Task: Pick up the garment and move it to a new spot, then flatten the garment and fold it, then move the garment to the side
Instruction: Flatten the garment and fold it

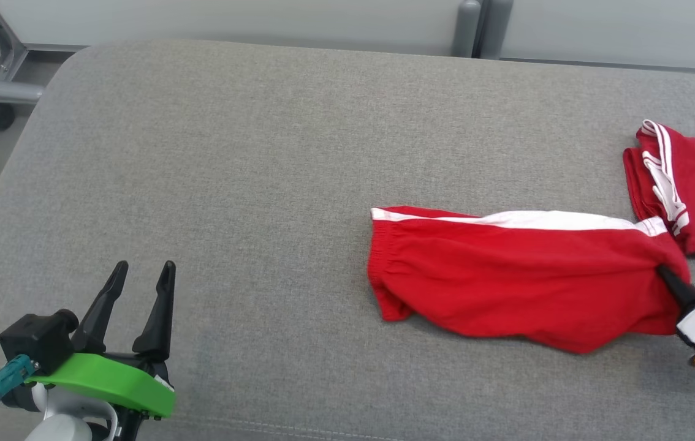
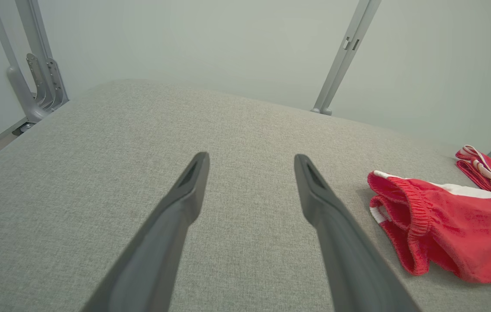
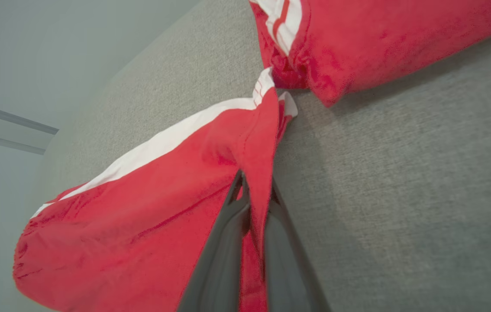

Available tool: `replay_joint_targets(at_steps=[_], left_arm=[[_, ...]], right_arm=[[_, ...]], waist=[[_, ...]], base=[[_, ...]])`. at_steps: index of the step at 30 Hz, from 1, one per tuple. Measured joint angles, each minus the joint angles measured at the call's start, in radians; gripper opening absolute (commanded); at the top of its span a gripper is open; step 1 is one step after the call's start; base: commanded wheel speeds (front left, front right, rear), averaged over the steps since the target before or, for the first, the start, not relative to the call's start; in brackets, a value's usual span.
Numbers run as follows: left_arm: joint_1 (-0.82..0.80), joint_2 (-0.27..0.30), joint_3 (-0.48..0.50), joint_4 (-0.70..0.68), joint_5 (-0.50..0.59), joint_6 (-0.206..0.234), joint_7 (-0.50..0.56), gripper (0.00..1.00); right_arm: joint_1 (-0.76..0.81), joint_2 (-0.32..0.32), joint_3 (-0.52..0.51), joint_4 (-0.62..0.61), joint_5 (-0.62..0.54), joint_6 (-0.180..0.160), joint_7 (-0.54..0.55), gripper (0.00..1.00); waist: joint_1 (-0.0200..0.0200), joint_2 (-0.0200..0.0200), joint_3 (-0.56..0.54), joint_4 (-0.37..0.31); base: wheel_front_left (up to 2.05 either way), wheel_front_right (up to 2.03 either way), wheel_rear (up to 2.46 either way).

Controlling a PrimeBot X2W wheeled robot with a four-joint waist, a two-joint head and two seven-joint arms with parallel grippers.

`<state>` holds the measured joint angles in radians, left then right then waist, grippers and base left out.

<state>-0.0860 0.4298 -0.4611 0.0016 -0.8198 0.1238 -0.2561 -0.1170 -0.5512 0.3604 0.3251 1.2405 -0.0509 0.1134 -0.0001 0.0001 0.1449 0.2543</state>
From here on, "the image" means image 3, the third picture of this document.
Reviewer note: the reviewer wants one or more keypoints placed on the red shorts with white bands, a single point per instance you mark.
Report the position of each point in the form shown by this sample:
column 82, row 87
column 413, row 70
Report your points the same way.
column 120, row 225

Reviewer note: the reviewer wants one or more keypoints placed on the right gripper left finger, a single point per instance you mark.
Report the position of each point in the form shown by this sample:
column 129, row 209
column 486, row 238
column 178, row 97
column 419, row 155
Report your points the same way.
column 224, row 260

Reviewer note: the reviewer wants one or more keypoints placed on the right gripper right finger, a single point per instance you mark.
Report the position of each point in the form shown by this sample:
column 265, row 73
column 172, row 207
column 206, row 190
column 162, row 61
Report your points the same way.
column 286, row 268

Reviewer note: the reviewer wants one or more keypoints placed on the grey aluminium wall rail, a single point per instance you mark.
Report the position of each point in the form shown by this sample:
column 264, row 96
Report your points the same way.
column 7, row 144
column 11, row 117

